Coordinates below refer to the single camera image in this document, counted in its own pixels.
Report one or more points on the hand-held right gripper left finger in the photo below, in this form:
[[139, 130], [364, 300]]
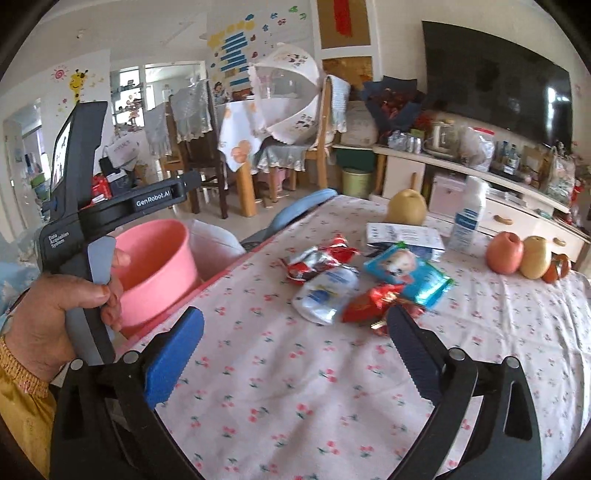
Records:
[[171, 355]]

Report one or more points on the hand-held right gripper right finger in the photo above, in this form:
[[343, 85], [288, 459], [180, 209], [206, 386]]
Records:
[[415, 360]]

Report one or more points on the pink plastic basin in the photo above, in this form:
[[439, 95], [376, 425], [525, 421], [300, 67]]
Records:
[[157, 258]]

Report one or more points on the white plastic pouch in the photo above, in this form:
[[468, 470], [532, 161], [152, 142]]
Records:
[[323, 295]]

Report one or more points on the white blue milk carton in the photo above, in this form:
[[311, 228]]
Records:
[[401, 235]]

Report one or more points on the person's left hand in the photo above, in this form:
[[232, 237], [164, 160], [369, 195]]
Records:
[[55, 314]]

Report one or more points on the red plastic stool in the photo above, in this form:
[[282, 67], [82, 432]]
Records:
[[101, 189]]

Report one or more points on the blue cartoon snack packet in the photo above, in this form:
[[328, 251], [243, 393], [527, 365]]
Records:
[[406, 274]]

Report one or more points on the light blue printed cloth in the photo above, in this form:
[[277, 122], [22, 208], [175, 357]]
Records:
[[16, 286]]

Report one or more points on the white plastic bag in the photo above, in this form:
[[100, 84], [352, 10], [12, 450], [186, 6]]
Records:
[[217, 249]]

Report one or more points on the cherry printed tablecloth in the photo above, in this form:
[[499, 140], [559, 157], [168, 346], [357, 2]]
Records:
[[286, 369]]

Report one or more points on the red silver snack wrapper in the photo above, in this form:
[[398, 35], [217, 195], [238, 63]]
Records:
[[323, 258]]

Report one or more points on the red apple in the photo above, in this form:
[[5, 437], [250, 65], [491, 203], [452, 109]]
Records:
[[504, 254]]

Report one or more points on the white bottle with blue label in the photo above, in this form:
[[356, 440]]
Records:
[[466, 221]]

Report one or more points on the yellow pear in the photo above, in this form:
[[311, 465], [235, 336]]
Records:
[[406, 207]]

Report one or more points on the dark chair with lace cover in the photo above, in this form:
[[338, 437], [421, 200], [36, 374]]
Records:
[[194, 110]]

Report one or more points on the yellow apple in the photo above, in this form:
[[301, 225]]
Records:
[[536, 257]]

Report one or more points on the orange tangerine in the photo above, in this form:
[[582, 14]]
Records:
[[553, 272], [567, 264]]

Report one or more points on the white television cabinet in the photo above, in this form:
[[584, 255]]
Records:
[[508, 217]]

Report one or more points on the white printed dining tablecloth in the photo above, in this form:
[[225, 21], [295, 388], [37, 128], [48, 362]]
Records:
[[240, 134]]

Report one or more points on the green waste bin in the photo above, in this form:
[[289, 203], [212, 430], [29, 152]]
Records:
[[358, 184]]

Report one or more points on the clear plastic bag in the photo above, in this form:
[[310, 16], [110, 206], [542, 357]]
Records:
[[479, 147]]

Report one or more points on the glass kettle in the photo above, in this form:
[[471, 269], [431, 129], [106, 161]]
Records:
[[444, 136]]

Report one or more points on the printed gift bag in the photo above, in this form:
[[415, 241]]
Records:
[[562, 175]]

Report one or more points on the wooden chair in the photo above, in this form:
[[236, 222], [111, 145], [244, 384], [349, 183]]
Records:
[[322, 138]]

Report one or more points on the white mesh food cover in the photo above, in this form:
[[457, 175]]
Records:
[[286, 83]]

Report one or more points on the dark blue flower bouquet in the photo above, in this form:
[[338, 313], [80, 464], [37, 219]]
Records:
[[392, 106]]

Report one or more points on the light blue towel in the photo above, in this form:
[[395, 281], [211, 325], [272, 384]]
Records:
[[339, 104]]

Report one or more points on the black television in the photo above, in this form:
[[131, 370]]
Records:
[[498, 78]]

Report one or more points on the giraffe wall sticker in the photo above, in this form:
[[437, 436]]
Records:
[[79, 85]]

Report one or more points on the blue striped wall sticker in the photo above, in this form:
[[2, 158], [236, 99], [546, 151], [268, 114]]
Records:
[[233, 50]]

